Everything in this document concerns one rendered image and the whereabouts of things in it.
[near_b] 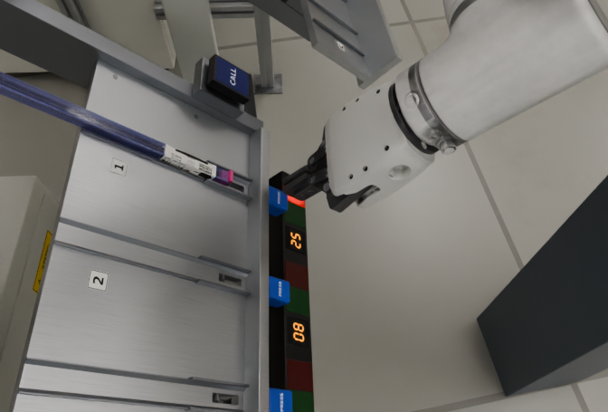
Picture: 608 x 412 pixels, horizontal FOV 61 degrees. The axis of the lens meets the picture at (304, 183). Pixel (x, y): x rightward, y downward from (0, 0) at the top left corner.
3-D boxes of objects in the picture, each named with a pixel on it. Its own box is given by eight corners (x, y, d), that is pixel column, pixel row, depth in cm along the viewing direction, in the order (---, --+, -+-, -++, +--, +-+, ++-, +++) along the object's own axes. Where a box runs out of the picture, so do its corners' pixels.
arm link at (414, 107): (481, 159, 46) (452, 173, 48) (461, 85, 51) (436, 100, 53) (426, 120, 41) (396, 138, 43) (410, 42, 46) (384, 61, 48)
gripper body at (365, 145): (460, 172, 47) (365, 217, 54) (440, 87, 52) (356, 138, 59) (410, 139, 42) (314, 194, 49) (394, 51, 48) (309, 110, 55)
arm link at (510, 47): (410, 34, 46) (426, 115, 41) (554, -69, 38) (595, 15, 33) (460, 79, 51) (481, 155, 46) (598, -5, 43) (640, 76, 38)
